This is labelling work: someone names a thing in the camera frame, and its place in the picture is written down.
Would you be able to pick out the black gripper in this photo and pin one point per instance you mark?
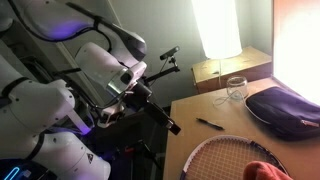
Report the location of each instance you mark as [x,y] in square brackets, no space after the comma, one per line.
[146,100]

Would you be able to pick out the orange terry towel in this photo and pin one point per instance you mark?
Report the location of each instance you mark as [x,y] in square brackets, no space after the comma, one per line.
[263,171]

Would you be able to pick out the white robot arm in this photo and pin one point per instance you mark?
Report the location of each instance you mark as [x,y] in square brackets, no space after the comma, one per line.
[33,100]

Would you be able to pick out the black pen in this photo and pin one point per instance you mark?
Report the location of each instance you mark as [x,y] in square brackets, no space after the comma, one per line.
[210,124]

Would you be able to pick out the clear glass jar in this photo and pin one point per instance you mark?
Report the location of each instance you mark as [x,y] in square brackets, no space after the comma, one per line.
[237,87]

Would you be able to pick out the wooden side box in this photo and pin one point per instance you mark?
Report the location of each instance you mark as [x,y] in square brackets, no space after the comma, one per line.
[233,66]

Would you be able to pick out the dark zippered pouch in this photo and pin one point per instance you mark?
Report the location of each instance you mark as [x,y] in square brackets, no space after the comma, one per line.
[283,111]

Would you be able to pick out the black camera stand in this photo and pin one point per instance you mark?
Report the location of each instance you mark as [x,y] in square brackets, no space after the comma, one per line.
[165,71]

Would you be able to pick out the tennis racket with white frame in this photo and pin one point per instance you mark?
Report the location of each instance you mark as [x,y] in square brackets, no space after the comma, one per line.
[226,160]

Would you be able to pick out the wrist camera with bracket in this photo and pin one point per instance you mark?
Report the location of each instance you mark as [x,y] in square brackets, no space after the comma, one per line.
[110,116]

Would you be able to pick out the black exterior camera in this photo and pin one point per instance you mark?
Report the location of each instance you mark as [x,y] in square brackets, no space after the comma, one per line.
[169,52]

